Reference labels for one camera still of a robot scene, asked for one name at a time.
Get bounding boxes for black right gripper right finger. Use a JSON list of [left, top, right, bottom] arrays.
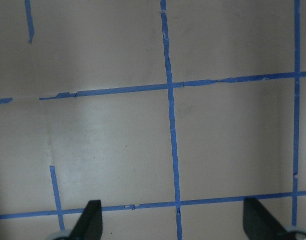
[[243, 197, 290, 240]]

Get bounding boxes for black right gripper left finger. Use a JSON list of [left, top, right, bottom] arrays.
[[69, 200, 103, 240]]

